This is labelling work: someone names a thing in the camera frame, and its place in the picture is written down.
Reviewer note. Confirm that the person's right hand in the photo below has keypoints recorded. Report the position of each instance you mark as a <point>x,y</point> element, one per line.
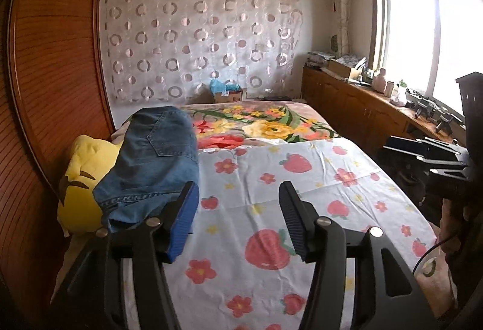
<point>454,228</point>

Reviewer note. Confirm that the yellow plush toy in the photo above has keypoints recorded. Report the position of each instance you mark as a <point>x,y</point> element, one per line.
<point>81,198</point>

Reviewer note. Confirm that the small cardboard box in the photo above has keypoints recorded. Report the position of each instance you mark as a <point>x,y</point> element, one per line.
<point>232,96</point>

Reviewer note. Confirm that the floral blanket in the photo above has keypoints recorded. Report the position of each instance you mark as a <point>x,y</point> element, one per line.
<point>271,126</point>

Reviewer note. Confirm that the black device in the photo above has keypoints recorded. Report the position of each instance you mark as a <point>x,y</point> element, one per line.
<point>444,122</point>
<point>423,107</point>

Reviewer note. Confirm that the window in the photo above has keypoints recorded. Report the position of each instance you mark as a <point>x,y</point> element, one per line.
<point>411,32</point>

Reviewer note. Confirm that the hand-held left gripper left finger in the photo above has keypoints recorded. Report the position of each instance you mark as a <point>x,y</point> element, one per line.
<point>185,224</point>

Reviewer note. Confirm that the blue denim pants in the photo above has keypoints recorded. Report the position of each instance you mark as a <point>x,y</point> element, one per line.
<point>151,156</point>

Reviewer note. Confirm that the wooden cabinet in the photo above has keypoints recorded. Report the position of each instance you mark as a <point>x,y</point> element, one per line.
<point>339,100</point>

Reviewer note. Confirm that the person's dark clothing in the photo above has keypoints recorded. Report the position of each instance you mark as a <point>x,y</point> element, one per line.
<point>466,284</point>

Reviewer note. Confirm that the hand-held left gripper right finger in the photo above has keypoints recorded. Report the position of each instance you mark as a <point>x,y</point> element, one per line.
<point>296,224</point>

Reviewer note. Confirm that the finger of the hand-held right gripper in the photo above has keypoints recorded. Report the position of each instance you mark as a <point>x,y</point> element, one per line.
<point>449,169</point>
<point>426,149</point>

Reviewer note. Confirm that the wooden headboard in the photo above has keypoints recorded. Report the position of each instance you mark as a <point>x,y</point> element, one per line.
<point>56,51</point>

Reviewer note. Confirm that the pink bottle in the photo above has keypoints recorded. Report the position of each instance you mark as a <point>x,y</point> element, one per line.
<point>379,83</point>

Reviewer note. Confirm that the stack of papers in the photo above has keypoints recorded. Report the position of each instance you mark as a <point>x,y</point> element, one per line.
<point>319,59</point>

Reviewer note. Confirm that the strawberry print bed sheet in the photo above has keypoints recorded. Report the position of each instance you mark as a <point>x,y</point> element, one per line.
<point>264,201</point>

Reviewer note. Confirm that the open cardboard box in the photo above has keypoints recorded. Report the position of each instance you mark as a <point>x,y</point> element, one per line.
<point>341,69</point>

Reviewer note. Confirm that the dark round wall hanging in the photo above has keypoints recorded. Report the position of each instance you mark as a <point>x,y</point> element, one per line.
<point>334,44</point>

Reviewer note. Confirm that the circle-patterned sheer curtain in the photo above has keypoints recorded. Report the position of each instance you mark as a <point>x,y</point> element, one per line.
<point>207,32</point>

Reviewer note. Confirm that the green-capped bottle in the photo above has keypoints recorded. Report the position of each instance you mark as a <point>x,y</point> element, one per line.
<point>402,92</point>

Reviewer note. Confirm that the dark flat object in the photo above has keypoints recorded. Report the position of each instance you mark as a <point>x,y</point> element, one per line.
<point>277,99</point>

